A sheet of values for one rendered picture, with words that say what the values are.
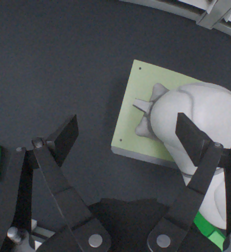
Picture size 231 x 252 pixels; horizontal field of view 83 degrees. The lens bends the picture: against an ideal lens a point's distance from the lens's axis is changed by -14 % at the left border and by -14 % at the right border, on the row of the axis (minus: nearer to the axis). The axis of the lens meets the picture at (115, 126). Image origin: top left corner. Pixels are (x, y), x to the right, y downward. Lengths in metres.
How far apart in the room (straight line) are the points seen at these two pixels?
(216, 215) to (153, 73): 0.44
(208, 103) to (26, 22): 0.96
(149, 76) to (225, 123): 0.32
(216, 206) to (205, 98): 0.24
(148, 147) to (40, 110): 0.54
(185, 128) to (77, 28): 0.77
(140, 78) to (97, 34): 0.39
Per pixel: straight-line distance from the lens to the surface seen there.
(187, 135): 0.17
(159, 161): 0.54
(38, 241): 0.91
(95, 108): 0.71
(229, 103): 0.28
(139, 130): 0.48
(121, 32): 0.82
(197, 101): 0.26
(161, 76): 0.53
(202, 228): 0.83
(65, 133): 0.16
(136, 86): 0.50
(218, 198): 0.37
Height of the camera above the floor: 0.70
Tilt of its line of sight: 87 degrees down
